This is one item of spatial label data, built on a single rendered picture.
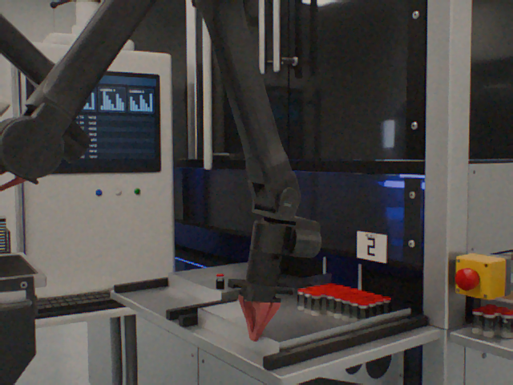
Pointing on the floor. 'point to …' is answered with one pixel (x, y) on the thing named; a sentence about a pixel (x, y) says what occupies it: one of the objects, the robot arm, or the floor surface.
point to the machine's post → (446, 184)
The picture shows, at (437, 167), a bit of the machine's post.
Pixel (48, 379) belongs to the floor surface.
